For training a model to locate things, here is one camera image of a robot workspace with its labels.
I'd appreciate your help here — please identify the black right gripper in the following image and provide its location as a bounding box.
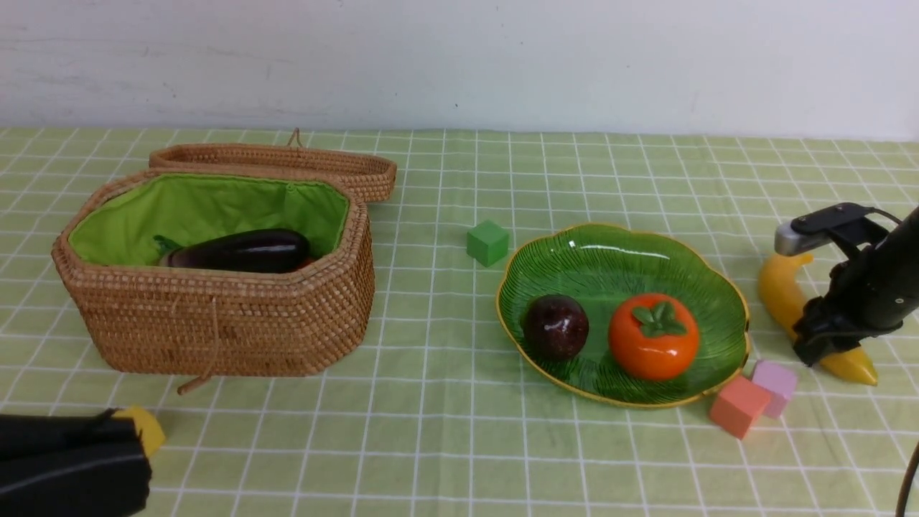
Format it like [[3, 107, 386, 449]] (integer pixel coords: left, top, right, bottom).
[[792, 298, 873, 367]]

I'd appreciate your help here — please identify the yellow toy banana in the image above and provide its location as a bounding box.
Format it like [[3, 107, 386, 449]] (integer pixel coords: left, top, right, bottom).
[[757, 253, 877, 386]]

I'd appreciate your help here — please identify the orange toy persimmon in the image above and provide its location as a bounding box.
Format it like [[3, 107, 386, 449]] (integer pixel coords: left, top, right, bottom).
[[607, 292, 701, 382]]

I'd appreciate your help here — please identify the dark purple toy mangosteen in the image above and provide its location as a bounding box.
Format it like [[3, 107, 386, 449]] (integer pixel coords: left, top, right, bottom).
[[521, 294, 590, 361]]

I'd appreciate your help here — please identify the purple toy eggplant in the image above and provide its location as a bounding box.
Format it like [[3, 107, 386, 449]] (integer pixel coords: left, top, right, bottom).
[[159, 228, 312, 274]]

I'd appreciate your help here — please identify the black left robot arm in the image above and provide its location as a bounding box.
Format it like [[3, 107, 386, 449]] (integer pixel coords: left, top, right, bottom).
[[1, 409, 162, 516]]

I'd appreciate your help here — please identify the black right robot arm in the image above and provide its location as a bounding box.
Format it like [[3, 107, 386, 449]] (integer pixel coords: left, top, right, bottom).
[[775, 202, 918, 366]]

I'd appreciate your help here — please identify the pink foam cube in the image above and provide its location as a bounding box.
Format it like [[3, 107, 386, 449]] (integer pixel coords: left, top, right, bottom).
[[751, 360, 798, 419]]

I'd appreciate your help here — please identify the orange foam cube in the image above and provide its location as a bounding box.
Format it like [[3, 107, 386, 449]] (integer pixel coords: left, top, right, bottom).
[[709, 376, 771, 439]]

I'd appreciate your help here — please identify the green glass leaf plate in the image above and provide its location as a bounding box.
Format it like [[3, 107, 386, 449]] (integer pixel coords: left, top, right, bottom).
[[495, 223, 752, 409]]

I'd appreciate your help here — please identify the green foam cube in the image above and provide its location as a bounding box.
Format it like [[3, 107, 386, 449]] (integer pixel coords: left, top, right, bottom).
[[466, 220, 510, 267]]

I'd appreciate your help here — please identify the green checkered tablecloth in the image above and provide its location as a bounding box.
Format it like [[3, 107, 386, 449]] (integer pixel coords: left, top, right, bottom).
[[1, 128, 917, 516]]

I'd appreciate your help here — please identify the wicker basket lid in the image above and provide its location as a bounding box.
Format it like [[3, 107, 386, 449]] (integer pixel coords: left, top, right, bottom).
[[149, 129, 398, 202]]

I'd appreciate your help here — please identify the yellow foam cube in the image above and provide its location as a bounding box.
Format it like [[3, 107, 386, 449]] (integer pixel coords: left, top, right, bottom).
[[112, 406, 165, 459]]

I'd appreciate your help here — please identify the wicker basket green lining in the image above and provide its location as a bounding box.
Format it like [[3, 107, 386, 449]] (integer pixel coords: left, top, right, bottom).
[[51, 169, 376, 396]]

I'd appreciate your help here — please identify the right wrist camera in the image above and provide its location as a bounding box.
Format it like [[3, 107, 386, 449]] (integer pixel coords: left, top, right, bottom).
[[773, 202, 890, 259]]

